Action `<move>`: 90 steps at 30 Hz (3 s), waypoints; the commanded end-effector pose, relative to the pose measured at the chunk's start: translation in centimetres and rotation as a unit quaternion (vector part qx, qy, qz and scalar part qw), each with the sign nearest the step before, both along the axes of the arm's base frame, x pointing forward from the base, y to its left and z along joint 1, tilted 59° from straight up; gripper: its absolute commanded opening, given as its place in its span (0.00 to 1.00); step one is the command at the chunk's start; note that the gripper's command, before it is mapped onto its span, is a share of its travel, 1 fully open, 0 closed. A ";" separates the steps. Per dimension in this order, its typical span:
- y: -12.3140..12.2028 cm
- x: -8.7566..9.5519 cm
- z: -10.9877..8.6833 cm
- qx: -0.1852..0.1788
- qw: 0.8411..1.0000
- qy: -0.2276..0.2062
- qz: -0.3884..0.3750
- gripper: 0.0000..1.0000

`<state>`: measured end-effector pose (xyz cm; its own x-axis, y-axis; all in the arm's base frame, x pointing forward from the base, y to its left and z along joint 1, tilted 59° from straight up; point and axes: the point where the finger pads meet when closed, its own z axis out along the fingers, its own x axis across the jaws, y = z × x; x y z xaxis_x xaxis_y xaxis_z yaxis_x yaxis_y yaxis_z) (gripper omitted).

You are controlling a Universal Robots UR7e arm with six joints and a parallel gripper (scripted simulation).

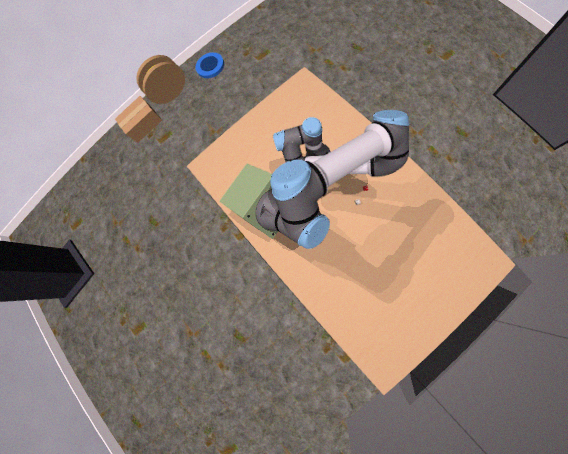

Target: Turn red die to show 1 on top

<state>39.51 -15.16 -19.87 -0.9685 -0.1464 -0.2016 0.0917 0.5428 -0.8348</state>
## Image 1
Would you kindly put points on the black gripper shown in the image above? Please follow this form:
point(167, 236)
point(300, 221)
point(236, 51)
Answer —
point(317, 150)

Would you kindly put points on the tan flat mat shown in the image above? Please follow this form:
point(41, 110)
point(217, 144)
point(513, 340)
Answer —
point(344, 182)

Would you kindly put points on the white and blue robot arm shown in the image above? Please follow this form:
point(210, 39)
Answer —
point(291, 206)

